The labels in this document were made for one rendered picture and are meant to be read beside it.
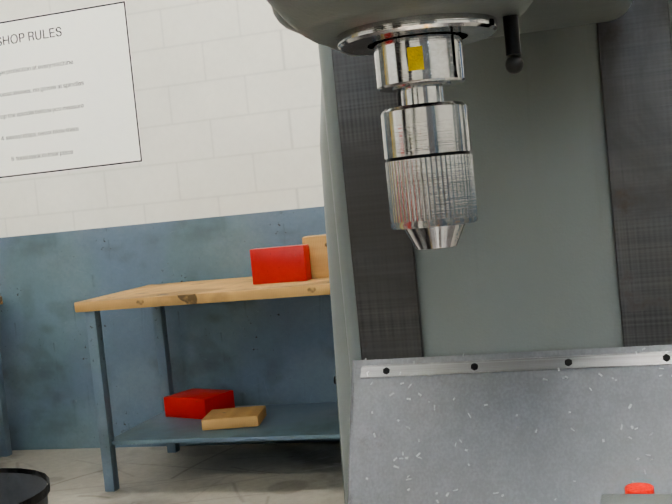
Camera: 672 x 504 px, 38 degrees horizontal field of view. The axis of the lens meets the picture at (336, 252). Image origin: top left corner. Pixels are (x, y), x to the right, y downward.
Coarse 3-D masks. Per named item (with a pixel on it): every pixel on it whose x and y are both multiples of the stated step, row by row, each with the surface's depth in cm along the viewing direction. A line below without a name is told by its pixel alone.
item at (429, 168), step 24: (456, 120) 51; (384, 144) 52; (408, 144) 51; (432, 144) 51; (456, 144) 51; (408, 168) 51; (432, 168) 51; (456, 168) 51; (408, 192) 51; (432, 192) 51; (456, 192) 51; (408, 216) 51; (432, 216) 51; (456, 216) 51
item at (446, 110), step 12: (396, 108) 51; (408, 108) 51; (420, 108) 50; (432, 108) 50; (444, 108) 51; (456, 108) 51; (384, 120) 52; (396, 120) 51; (408, 120) 51; (420, 120) 51; (432, 120) 50
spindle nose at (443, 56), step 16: (432, 32) 50; (448, 32) 51; (384, 48) 51; (400, 48) 51; (432, 48) 50; (448, 48) 51; (384, 64) 51; (400, 64) 51; (432, 64) 50; (448, 64) 51; (464, 64) 52; (384, 80) 52; (400, 80) 51; (416, 80) 50; (432, 80) 50; (448, 80) 51; (464, 80) 52
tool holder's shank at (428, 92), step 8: (400, 88) 52; (408, 88) 52; (416, 88) 52; (424, 88) 52; (432, 88) 52; (440, 88) 52; (408, 96) 52; (416, 96) 52; (424, 96) 52; (432, 96) 52; (440, 96) 52; (408, 104) 52
